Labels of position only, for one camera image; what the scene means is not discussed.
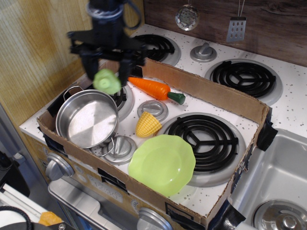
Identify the silver oven door handle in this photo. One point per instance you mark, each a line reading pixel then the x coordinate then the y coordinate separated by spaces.
pixel 89 209

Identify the hanging silver slotted spatula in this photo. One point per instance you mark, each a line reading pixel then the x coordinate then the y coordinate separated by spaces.
pixel 237 25

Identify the hanging silver strainer ladle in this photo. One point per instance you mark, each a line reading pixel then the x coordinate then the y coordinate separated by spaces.
pixel 187 17

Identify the silver front top knob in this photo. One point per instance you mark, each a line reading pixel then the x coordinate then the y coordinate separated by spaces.
pixel 119 151

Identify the yellow object bottom left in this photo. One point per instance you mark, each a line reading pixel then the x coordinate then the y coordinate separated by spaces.
pixel 49 218

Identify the silver left oven knob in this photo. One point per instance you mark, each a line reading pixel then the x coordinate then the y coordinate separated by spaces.
pixel 57 167

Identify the silver sink basin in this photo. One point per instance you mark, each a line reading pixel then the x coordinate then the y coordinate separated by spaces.
pixel 279 173

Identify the orange toy carrot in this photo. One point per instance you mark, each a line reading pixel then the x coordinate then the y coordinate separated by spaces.
pixel 157 90

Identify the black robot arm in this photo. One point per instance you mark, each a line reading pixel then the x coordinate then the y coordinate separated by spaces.
pixel 111 9

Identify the silver right oven knob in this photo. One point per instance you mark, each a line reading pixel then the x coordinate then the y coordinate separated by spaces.
pixel 150 220

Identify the yellow toy corn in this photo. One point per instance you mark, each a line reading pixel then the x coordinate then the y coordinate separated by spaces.
pixel 147 125

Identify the front left black burner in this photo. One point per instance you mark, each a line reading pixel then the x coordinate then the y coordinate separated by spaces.
pixel 124 100

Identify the silver middle stove knob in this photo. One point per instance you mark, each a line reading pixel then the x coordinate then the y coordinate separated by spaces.
pixel 156 108

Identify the silver back stove knob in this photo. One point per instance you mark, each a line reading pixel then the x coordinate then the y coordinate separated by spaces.
pixel 203 53

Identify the silver oven knob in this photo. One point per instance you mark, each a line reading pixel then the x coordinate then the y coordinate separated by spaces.
pixel 57 167
pixel 150 220

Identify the stainless steel pot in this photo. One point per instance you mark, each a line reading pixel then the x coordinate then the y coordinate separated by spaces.
pixel 88 118

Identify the silver sink drain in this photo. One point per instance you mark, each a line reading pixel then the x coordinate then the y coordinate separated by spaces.
pixel 280 215

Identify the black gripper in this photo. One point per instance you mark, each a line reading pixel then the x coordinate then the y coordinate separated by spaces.
pixel 107 40

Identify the silver stove knob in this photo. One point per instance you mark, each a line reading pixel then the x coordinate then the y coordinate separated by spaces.
pixel 203 53
pixel 156 108

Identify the brown cardboard fence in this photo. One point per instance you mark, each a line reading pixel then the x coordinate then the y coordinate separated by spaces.
pixel 203 96

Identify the green plastic plate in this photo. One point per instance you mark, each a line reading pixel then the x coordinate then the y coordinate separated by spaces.
pixel 164 163

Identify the front right black burner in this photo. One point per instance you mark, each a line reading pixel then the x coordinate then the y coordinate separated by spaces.
pixel 217 145

